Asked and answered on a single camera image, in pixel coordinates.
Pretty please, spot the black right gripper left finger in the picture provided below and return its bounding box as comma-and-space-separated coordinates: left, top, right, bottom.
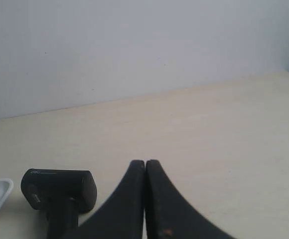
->
71, 160, 145, 239

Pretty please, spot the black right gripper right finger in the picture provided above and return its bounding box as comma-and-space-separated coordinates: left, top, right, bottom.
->
145, 160, 232, 239

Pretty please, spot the black handheld barcode scanner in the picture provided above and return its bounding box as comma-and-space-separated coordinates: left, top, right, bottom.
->
20, 168, 97, 239

